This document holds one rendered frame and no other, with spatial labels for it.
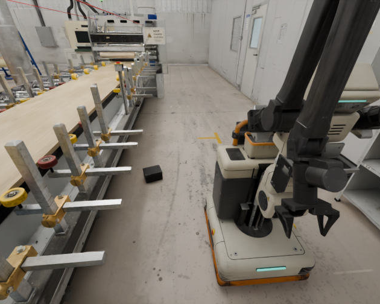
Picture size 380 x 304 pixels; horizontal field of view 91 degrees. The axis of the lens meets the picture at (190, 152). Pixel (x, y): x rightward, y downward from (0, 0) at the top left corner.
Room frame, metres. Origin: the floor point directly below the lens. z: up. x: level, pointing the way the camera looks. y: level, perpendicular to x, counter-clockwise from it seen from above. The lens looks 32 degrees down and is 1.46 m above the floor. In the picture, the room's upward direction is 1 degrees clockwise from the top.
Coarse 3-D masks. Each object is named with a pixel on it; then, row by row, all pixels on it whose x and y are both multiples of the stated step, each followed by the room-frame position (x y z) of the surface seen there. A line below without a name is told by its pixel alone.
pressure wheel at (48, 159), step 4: (44, 156) 0.81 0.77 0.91; (48, 156) 0.81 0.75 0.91; (52, 156) 0.81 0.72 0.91; (40, 160) 0.77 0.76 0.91; (44, 160) 0.78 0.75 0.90; (48, 160) 0.78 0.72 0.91; (52, 160) 0.78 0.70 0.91; (56, 160) 0.80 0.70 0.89; (40, 164) 0.75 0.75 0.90; (44, 164) 0.75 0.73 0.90; (48, 164) 0.76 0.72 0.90; (52, 164) 0.77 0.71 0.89; (56, 164) 0.79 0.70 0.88; (44, 168) 0.75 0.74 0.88; (52, 172) 0.78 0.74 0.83
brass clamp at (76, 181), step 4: (80, 164) 0.85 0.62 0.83; (88, 164) 0.85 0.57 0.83; (84, 168) 0.81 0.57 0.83; (88, 168) 0.83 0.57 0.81; (84, 172) 0.79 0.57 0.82; (72, 176) 0.74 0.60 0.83; (76, 176) 0.74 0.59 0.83; (80, 176) 0.74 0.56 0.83; (84, 176) 0.78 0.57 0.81; (72, 180) 0.72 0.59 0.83; (76, 180) 0.72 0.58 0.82; (80, 180) 0.73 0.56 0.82; (84, 180) 0.76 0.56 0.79; (72, 184) 0.72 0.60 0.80; (76, 184) 0.72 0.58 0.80; (80, 184) 0.72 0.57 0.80
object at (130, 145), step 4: (76, 144) 1.05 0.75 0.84; (80, 144) 1.06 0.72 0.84; (84, 144) 1.06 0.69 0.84; (100, 144) 1.06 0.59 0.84; (104, 144) 1.06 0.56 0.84; (108, 144) 1.06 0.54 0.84; (112, 144) 1.06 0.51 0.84; (116, 144) 1.06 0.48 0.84; (120, 144) 1.06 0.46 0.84; (124, 144) 1.06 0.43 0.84; (128, 144) 1.06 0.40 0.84; (132, 144) 1.06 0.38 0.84; (136, 144) 1.06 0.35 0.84; (76, 148) 1.02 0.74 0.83; (80, 148) 1.03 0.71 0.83; (84, 148) 1.03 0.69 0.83; (100, 148) 1.04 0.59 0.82; (104, 148) 1.04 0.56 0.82; (108, 148) 1.05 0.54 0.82; (112, 148) 1.05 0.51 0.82; (116, 148) 1.05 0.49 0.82; (120, 148) 1.05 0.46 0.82; (124, 148) 1.06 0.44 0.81
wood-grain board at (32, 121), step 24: (96, 72) 3.42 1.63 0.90; (48, 96) 1.96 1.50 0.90; (72, 96) 1.97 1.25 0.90; (0, 120) 1.30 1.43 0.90; (24, 120) 1.31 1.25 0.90; (48, 120) 1.31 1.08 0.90; (72, 120) 1.32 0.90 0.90; (0, 144) 0.94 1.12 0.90; (48, 144) 0.95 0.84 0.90; (0, 168) 0.71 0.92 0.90; (0, 192) 0.55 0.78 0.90
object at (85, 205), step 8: (96, 200) 0.58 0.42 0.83; (104, 200) 0.59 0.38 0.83; (112, 200) 0.59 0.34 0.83; (120, 200) 0.59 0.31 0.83; (16, 208) 0.54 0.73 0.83; (24, 208) 0.54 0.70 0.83; (32, 208) 0.54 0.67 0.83; (40, 208) 0.54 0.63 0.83; (64, 208) 0.54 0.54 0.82; (72, 208) 0.55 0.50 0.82; (80, 208) 0.55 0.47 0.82; (88, 208) 0.55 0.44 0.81; (96, 208) 0.56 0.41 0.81; (104, 208) 0.56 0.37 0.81; (112, 208) 0.56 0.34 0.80; (120, 208) 0.57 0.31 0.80
